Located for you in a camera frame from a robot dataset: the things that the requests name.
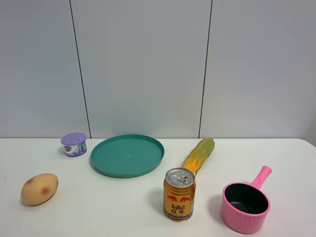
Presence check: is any pink toy saucepan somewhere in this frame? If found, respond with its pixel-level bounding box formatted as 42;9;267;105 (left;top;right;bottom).
221;166;272;234

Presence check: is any teal plastic plate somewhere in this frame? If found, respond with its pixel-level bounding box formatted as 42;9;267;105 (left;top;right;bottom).
90;134;165;179

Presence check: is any corn cob with husk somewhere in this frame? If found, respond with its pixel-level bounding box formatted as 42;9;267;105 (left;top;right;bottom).
182;138;215;175

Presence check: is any gold Red Bull can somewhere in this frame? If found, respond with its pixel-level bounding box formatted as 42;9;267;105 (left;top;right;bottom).
163;167;196;222

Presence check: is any purple lidded small tub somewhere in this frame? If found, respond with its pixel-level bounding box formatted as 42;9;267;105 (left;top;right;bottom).
61;132;87;157

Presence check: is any brown potato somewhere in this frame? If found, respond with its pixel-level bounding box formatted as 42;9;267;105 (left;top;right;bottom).
21;173;59;205

